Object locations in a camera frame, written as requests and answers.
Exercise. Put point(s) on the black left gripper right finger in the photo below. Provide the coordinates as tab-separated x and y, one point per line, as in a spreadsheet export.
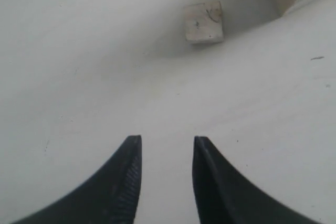
224	195

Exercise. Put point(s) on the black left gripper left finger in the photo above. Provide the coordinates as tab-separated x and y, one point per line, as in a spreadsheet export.
110	195

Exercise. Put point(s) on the small wooden cube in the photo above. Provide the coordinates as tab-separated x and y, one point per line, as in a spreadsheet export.
203	23

